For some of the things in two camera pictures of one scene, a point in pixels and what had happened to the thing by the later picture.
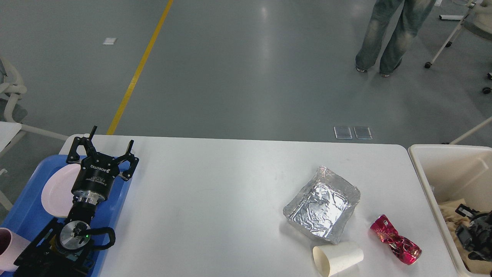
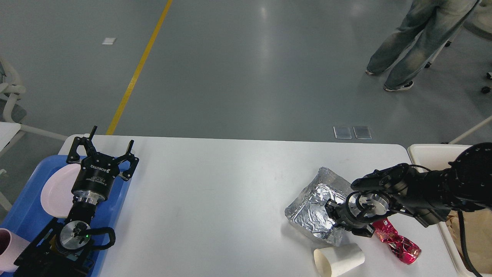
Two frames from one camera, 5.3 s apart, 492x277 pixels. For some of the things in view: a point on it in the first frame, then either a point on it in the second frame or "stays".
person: x=384 y=13 -> x=438 y=21
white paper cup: x=332 y=259 stays
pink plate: x=56 y=194 stays
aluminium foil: x=321 y=207 stays
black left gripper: x=92 y=182 stays
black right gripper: x=481 y=227 -> x=360 y=207
